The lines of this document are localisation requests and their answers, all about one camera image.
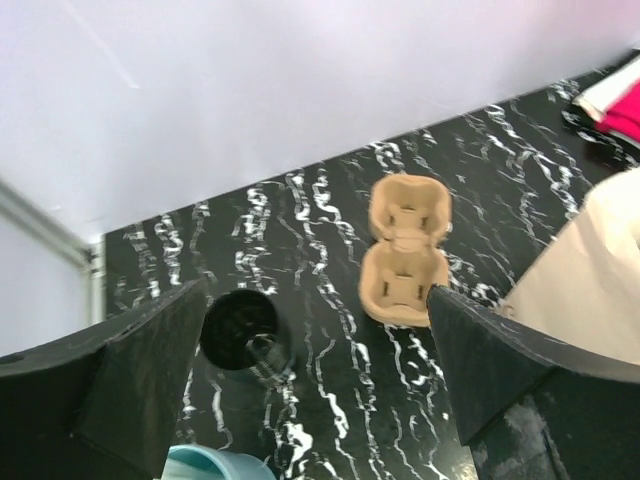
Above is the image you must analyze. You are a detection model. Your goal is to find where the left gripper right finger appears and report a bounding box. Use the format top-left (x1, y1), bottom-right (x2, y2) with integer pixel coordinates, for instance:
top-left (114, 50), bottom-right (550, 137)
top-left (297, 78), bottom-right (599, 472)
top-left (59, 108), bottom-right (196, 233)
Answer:
top-left (426, 286), bottom-right (639, 446)

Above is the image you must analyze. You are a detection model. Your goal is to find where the beige paper takeout bag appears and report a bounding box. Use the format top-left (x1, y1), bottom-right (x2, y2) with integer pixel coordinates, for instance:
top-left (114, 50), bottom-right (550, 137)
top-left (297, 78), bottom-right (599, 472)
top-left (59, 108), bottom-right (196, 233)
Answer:
top-left (500, 168), bottom-right (639, 364)

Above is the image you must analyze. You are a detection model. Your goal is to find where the black coffee cup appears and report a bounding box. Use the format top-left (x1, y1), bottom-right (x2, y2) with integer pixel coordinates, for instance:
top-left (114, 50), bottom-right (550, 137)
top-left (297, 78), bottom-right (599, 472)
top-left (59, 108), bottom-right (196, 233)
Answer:
top-left (199, 289), bottom-right (295, 388)

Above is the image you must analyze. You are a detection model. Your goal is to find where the lower brown pulp cup carrier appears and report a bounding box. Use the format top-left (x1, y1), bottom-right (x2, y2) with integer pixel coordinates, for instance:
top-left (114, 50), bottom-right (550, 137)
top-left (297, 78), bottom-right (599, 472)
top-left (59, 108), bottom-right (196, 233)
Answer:
top-left (358, 174), bottom-right (452, 328)

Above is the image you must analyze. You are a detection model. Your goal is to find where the red cloth napkin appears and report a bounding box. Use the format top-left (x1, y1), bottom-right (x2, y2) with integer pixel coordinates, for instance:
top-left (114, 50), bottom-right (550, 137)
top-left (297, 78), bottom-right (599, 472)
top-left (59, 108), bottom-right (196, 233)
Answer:
top-left (596, 83), bottom-right (639, 147)

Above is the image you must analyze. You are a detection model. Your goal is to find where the aluminium frame rail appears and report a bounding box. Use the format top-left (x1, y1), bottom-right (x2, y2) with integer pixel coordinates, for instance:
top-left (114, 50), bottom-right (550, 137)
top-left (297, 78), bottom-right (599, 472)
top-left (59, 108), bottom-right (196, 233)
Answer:
top-left (1, 179), bottom-right (106, 326)

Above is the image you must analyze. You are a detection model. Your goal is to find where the light blue holder cup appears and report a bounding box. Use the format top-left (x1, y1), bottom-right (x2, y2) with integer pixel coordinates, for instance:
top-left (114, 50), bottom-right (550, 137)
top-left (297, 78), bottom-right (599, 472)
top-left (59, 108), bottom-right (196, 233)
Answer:
top-left (160, 444), bottom-right (276, 480)

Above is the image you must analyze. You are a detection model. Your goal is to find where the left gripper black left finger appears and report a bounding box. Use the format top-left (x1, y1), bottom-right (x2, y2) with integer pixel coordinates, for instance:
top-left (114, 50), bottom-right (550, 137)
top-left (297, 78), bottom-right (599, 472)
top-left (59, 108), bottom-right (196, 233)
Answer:
top-left (73, 280), bottom-right (206, 478)

